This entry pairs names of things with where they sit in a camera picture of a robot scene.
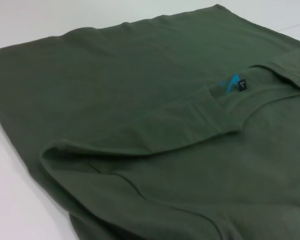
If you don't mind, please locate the dark green printed t-shirt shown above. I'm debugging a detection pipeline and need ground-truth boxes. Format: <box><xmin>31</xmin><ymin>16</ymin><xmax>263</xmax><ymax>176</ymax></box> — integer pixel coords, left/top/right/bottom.
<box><xmin>0</xmin><ymin>2</ymin><xmax>300</xmax><ymax>240</ymax></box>

